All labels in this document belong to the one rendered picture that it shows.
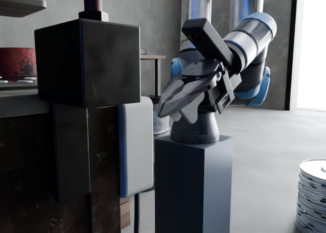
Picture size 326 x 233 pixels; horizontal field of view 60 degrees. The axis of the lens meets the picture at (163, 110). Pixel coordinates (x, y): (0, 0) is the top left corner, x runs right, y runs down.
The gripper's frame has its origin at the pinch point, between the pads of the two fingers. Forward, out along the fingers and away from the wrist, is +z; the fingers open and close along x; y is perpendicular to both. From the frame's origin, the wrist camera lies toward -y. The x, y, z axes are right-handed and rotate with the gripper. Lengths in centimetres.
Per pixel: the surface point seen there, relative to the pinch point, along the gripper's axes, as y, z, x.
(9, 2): -22.4, 5.8, 17.2
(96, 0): -19.3, 8.8, -9.7
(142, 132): -1.6, 7.4, -3.6
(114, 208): 4.9, 15.8, -2.4
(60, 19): 12, -164, 354
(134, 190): 4.3, 12.6, -3.6
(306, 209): 84, -47, 3
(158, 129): 58, -48, 76
